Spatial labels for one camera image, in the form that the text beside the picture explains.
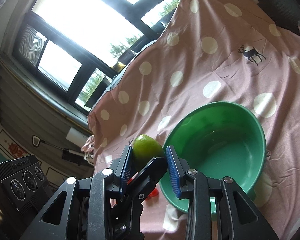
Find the green plastic bowl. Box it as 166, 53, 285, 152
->
164, 101, 266, 199

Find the pink polka dot cloth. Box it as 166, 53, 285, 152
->
88, 0, 300, 239

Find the crumpled pink clothing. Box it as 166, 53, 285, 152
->
81, 135, 95, 159

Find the black framed window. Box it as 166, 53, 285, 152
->
12, 0, 179, 114

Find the green apple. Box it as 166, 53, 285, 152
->
132, 134, 165, 172

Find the black floor lamp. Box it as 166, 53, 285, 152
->
31, 134, 84, 164

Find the tomato of pair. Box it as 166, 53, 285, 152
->
145, 188, 159, 200

